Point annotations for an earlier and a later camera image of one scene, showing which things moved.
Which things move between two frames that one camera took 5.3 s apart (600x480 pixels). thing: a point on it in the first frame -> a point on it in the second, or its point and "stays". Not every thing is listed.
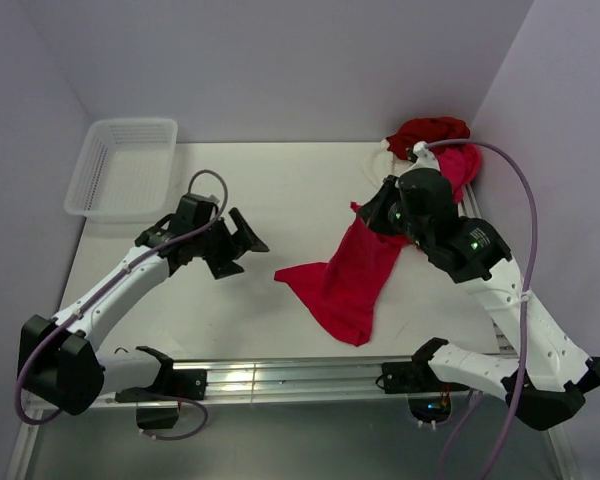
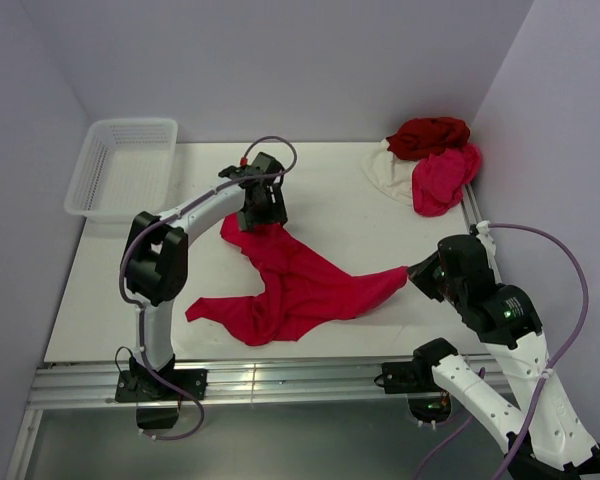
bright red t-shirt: (343, 292) -> (300, 288)
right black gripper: (370, 212) -> (419, 273)
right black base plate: (403, 377) stays
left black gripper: (243, 238) -> (276, 212)
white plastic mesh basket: (124, 170) stays
